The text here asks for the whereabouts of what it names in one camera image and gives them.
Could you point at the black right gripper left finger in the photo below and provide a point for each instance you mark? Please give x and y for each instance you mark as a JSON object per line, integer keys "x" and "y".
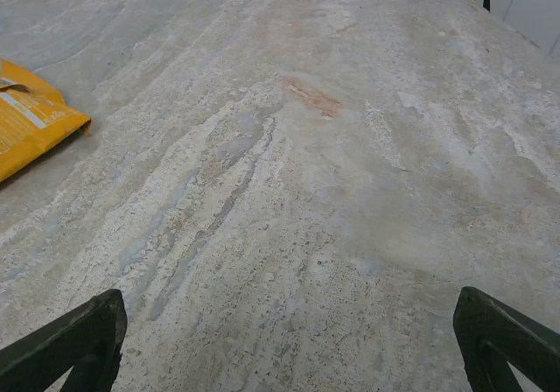
{"x": 98, "y": 322}

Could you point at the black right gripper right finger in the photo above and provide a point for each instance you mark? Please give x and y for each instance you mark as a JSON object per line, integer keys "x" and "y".
{"x": 470, "y": 322}

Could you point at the yellow snack bag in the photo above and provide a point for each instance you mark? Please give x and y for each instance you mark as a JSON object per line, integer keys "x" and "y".
{"x": 30, "y": 121}

